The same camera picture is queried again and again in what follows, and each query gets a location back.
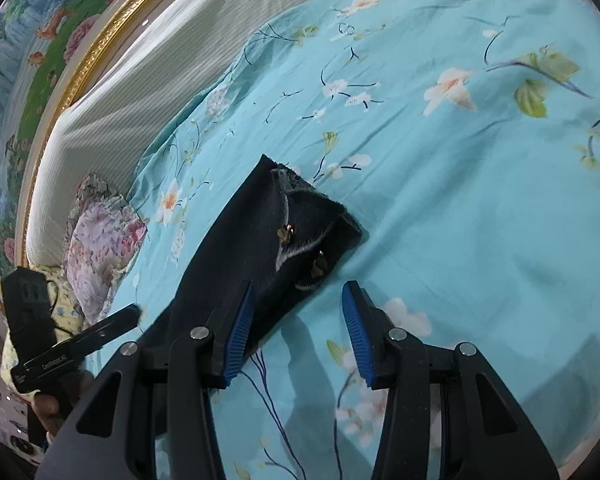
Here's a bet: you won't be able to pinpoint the turquoise floral bedsheet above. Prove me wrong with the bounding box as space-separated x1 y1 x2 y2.
87 0 600 480

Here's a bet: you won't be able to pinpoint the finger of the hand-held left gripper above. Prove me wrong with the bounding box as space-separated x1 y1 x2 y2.
81 304 143 349

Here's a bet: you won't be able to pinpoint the flower landscape wall poster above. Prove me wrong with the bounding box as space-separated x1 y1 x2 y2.
0 0 162 281

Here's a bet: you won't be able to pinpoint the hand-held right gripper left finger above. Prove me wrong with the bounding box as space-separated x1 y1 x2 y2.
35 280 255 480

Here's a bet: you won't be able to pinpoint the dark navy pants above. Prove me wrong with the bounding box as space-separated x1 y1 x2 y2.
140 154 364 361

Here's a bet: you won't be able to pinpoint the white padded gold-framed headboard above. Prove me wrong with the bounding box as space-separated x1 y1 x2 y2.
15 0 356 271

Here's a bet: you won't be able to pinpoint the person's left hand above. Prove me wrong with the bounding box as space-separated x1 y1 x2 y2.
32 392 79 444

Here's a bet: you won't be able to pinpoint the pink floral pillow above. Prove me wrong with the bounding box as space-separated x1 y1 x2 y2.
62 172 149 329

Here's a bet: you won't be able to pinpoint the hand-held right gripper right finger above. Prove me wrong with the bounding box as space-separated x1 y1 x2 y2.
342 280 561 480

